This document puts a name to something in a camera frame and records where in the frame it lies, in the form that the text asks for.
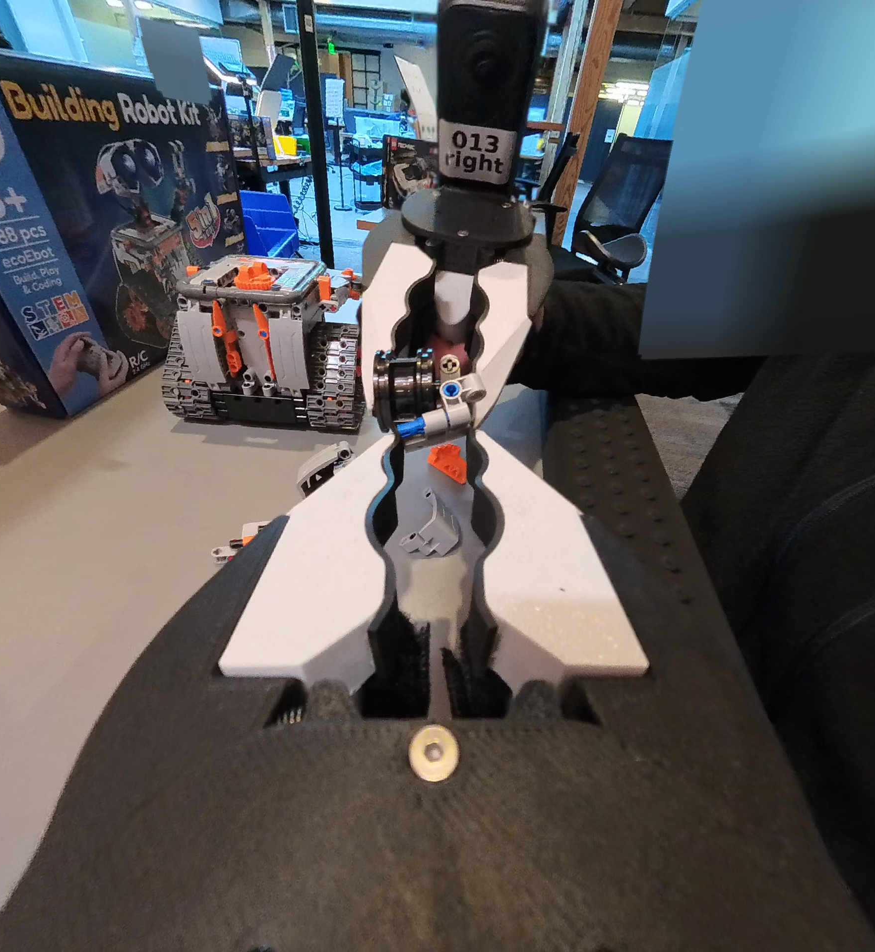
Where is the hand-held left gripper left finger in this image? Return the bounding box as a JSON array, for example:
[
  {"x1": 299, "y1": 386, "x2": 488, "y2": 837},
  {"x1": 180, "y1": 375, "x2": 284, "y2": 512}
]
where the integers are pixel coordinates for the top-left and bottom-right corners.
[{"x1": 218, "y1": 435, "x2": 403, "y2": 681}]

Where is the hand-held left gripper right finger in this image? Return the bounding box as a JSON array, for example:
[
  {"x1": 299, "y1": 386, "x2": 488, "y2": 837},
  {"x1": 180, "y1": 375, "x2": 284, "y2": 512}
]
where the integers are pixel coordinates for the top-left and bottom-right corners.
[{"x1": 469, "y1": 431, "x2": 650, "y2": 679}]

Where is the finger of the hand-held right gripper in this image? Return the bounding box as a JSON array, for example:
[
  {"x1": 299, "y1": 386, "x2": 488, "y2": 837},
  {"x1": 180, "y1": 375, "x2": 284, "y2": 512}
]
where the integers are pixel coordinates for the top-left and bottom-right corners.
[
  {"x1": 359, "y1": 244, "x2": 436, "y2": 358},
  {"x1": 469, "y1": 259, "x2": 535, "y2": 431}
]

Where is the black toy wheel hub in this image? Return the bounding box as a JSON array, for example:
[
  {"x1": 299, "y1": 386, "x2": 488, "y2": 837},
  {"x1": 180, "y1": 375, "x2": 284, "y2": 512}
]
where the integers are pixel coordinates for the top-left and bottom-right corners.
[{"x1": 373, "y1": 348, "x2": 488, "y2": 447}]

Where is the grey curved brick panel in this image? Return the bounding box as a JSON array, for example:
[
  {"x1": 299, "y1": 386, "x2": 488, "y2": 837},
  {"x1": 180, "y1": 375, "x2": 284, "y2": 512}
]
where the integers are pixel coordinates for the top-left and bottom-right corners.
[{"x1": 399, "y1": 487, "x2": 463, "y2": 559}]

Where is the person's right forearm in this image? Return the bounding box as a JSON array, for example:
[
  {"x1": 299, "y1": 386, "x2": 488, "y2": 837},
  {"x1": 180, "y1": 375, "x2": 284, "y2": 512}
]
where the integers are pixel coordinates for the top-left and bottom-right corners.
[{"x1": 512, "y1": 279, "x2": 766, "y2": 400}]

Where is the person's right hand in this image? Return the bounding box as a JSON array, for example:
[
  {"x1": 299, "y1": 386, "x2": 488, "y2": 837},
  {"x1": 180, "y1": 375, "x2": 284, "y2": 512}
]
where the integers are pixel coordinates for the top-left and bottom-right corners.
[{"x1": 426, "y1": 327, "x2": 477, "y2": 377}]

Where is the grey orange axle assembly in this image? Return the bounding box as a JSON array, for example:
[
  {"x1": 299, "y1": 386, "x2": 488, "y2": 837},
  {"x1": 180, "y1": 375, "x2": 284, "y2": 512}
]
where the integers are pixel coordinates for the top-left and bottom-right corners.
[{"x1": 210, "y1": 521, "x2": 272, "y2": 559}]

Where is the brown wooden table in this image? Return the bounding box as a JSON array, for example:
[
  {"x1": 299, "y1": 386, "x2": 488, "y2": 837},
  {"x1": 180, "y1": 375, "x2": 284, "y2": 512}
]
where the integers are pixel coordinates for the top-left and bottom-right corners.
[{"x1": 354, "y1": 204, "x2": 409, "y2": 238}]

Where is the black dimpled mat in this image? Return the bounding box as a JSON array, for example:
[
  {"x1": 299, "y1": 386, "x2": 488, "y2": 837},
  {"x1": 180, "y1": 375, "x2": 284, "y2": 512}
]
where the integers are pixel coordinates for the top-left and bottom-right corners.
[{"x1": 545, "y1": 394, "x2": 736, "y2": 670}]

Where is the wooden pillar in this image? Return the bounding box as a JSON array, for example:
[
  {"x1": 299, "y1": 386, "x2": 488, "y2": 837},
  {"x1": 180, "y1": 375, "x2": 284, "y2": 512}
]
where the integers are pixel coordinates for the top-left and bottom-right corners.
[{"x1": 549, "y1": 0, "x2": 625, "y2": 226}]

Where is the black car kit box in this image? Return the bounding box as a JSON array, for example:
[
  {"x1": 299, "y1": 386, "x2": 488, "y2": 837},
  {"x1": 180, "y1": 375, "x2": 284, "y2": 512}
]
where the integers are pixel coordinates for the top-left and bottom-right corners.
[{"x1": 383, "y1": 134, "x2": 439, "y2": 211}]

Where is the grey dome brick assembly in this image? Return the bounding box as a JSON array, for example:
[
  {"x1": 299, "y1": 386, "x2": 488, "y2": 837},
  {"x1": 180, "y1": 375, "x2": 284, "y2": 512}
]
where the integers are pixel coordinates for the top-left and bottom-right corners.
[{"x1": 296, "y1": 440, "x2": 354, "y2": 500}]

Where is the tracked toy brick robot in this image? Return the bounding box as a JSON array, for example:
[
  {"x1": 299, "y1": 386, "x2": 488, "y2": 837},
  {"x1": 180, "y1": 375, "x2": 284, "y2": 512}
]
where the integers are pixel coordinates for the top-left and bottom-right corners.
[{"x1": 161, "y1": 254, "x2": 369, "y2": 433}]

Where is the blue plastic bin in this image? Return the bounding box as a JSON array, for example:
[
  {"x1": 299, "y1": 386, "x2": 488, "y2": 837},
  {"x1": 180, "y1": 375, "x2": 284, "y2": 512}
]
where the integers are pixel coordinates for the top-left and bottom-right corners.
[{"x1": 240, "y1": 189, "x2": 298, "y2": 258}]

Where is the orange brick piece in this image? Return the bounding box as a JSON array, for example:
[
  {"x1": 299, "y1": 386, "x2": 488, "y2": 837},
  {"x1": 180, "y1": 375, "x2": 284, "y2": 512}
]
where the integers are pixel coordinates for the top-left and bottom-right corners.
[{"x1": 428, "y1": 445, "x2": 471, "y2": 485}]

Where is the black mesh office chair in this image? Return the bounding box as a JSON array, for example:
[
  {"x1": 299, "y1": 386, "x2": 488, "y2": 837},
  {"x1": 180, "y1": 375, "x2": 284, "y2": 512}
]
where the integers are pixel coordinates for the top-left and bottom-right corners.
[{"x1": 557, "y1": 134, "x2": 673, "y2": 285}]

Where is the blue toy kit box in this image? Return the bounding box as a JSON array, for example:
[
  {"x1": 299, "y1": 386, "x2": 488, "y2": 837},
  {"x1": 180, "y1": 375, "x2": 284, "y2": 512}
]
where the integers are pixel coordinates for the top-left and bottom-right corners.
[{"x1": 0, "y1": 45, "x2": 246, "y2": 419}]

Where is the black metal post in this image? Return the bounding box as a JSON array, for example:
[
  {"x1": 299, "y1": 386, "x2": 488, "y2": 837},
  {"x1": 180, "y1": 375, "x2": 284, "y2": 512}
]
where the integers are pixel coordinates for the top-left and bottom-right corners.
[{"x1": 296, "y1": 0, "x2": 335, "y2": 269}]

